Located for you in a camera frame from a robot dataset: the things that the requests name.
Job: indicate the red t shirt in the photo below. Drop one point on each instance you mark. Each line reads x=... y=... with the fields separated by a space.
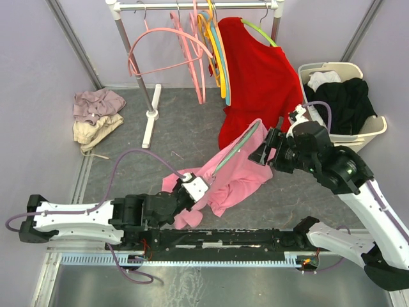
x=263 y=83

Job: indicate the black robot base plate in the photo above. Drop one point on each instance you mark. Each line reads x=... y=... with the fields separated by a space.
x=215 y=245

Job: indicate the mauve crumpled garment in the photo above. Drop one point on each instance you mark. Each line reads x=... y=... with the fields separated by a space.
x=90 y=106

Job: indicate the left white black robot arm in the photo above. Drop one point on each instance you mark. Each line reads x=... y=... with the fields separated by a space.
x=118 y=221

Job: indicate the yellow hanger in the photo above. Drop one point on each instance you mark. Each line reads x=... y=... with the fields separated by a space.
x=203 y=21

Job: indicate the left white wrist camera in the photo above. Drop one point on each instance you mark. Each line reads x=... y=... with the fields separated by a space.
x=196 y=187

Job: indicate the black garment in basket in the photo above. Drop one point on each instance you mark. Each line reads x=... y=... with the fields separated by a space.
x=349 y=102

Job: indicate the teal wavy hanger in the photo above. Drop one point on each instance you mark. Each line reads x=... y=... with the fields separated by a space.
x=237 y=146

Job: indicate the beige crumpled garment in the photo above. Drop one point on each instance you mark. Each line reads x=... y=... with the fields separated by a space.
x=88 y=135

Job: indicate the pink t shirt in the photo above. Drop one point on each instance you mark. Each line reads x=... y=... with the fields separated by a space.
x=237 y=180

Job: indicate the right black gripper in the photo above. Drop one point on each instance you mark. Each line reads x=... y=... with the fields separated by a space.
x=261 y=155

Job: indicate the cream laundry basket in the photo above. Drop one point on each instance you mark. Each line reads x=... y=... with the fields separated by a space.
x=373 y=126

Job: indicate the light blue hanger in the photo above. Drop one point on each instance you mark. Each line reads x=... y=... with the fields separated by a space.
x=220 y=47

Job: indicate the white metal clothes rack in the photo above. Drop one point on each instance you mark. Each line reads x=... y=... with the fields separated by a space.
x=183 y=11

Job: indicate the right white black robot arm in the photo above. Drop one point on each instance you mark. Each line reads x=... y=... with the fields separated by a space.
x=384 y=258

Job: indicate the lime green hanger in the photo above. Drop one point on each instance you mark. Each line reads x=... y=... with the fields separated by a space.
x=258 y=29

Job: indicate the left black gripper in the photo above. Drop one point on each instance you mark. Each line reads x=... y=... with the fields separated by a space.
x=178 y=185

